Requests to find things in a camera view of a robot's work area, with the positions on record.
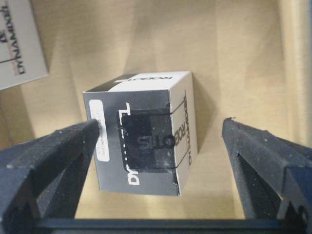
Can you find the open brown cardboard box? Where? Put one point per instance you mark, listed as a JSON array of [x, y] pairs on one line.
[[250, 59]]

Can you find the black white Dynamixel box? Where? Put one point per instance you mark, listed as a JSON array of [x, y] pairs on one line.
[[147, 132]]

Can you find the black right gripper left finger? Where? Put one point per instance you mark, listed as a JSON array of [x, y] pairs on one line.
[[48, 172]]

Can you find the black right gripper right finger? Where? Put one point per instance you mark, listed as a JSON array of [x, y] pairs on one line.
[[273, 175]]

